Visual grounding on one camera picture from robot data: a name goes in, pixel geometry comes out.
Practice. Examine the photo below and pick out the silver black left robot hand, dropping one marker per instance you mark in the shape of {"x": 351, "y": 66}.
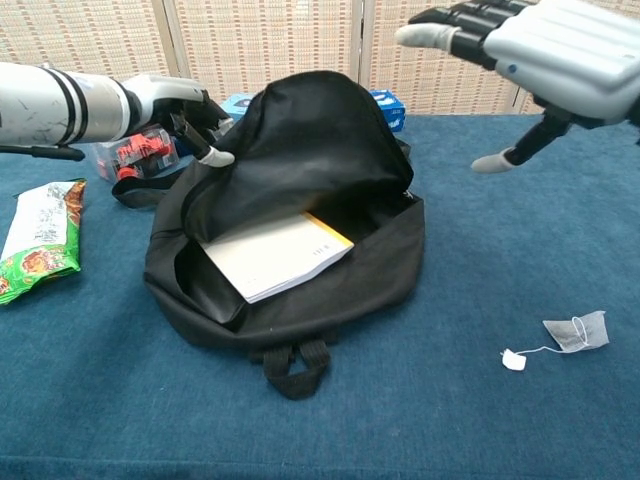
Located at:
{"x": 160, "y": 97}

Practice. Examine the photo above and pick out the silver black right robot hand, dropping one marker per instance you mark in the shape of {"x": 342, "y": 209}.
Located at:
{"x": 565, "y": 50}

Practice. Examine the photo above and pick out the black fabric backpack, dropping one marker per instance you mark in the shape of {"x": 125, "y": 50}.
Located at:
{"x": 325, "y": 130}

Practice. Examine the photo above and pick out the white notebook yellow spine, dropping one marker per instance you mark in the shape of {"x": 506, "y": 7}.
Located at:
{"x": 270, "y": 260}

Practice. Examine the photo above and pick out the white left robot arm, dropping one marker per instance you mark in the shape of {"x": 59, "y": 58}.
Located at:
{"x": 45, "y": 105}

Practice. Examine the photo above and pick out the clear box with red toy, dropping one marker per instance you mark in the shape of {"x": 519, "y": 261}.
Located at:
{"x": 145, "y": 150}

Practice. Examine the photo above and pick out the light blue cube box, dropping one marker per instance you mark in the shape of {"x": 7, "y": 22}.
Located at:
{"x": 235, "y": 107}

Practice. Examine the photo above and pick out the green white snack packet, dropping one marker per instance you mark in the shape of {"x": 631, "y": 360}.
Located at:
{"x": 40, "y": 235}

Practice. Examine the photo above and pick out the blue pink cookie box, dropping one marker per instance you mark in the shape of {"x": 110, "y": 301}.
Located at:
{"x": 392, "y": 112}

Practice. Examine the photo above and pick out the grey tea bag with tag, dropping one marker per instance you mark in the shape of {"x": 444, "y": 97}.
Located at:
{"x": 575, "y": 332}

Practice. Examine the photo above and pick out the blue velvet tablecloth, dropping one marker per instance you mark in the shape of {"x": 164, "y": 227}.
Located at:
{"x": 450, "y": 410}

